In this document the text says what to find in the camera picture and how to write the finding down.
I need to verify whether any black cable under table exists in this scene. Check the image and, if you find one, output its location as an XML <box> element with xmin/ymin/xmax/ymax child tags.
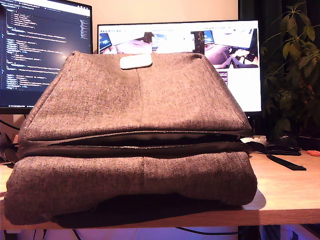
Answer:
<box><xmin>174</xmin><ymin>226</ymin><xmax>241</xmax><ymax>236</ymax></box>

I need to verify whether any black flat pouch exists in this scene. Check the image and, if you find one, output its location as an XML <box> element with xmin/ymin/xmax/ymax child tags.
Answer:
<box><xmin>265</xmin><ymin>141</ymin><xmax>303</xmax><ymax>157</ymax></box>

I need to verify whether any monitor showing white windows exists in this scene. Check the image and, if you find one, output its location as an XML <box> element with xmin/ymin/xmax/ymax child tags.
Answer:
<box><xmin>96</xmin><ymin>19</ymin><xmax>264</xmax><ymax>136</ymax></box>

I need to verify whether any green leafy houseplant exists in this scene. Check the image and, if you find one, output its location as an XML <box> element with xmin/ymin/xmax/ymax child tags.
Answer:
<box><xmin>259</xmin><ymin>1</ymin><xmax>320</xmax><ymax>141</ymax></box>

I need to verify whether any grey fabric backpack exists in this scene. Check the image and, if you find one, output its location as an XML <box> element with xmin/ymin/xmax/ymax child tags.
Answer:
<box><xmin>3</xmin><ymin>50</ymin><xmax>307</xmax><ymax>230</ymax></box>

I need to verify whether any small white item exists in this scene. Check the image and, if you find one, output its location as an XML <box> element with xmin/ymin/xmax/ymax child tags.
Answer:
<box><xmin>246</xmin><ymin>134</ymin><xmax>268</xmax><ymax>145</ymax></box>

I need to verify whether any monitor showing dark code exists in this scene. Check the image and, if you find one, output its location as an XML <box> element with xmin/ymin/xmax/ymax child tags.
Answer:
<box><xmin>0</xmin><ymin>0</ymin><xmax>94</xmax><ymax>116</ymax></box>

